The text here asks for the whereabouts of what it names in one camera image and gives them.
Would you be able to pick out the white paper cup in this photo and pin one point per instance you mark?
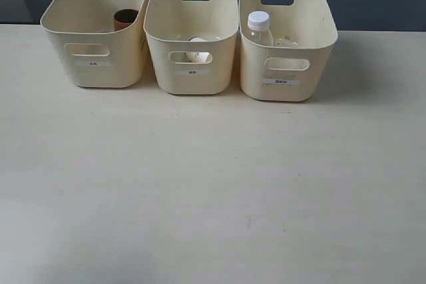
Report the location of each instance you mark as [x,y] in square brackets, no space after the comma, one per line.
[198,57]

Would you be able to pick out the clear plastic bottle white cap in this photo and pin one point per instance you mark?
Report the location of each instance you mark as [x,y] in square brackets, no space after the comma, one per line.
[259,28]

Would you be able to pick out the brown wooden cup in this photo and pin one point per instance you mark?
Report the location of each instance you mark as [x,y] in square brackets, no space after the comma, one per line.
[124,18]

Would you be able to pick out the right cream plastic bin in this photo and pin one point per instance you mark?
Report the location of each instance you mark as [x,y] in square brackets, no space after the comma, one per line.
[304,33]

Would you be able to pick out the cream plastic bin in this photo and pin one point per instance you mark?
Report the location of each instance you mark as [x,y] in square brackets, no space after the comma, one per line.
[304,33]
[170,24]
[93,54]

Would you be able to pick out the middle cream plastic bin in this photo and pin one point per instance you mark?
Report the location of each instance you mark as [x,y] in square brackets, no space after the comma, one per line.
[170,24]

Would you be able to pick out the left cream plastic bin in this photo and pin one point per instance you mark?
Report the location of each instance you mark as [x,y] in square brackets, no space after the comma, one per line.
[93,54]

